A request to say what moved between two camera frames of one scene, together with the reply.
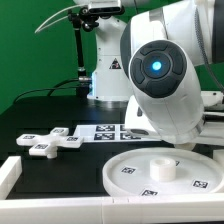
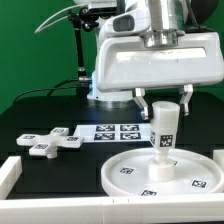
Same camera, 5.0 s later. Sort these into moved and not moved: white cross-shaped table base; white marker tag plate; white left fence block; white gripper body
Moved: white gripper body
Not moved: white marker tag plate; white left fence block; white cross-shaped table base
